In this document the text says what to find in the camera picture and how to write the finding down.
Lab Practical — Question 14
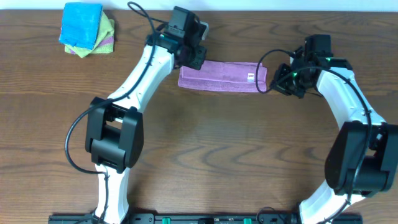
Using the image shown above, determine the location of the purple folded cloth in stack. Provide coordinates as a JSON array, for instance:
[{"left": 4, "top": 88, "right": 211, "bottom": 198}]
[{"left": 65, "top": 36, "right": 114, "bottom": 55}]

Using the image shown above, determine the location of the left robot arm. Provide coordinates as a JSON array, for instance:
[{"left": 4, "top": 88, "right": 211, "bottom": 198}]
[{"left": 85, "top": 6, "right": 208, "bottom": 223}]

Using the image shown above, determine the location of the green folded cloth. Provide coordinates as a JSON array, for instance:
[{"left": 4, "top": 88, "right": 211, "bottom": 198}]
[{"left": 66, "top": 11, "right": 114, "bottom": 58}]

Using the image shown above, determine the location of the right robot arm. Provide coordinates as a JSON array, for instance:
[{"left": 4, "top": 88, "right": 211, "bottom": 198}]
[{"left": 270, "top": 34, "right": 397, "bottom": 223}]

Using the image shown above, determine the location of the blue folded cloth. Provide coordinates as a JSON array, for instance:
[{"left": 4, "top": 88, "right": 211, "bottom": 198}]
[{"left": 59, "top": 2, "right": 103, "bottom": 50}]

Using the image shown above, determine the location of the purple microfiber cloth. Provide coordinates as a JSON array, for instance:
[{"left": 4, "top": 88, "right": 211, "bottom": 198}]
[{"left": 178, "top": 60, "right": 267, "bottom": 93}]

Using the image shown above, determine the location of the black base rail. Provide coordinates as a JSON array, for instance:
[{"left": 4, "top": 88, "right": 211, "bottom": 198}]
[{"left": 48, "top": 213, "right": 363, "bottom": 224}]

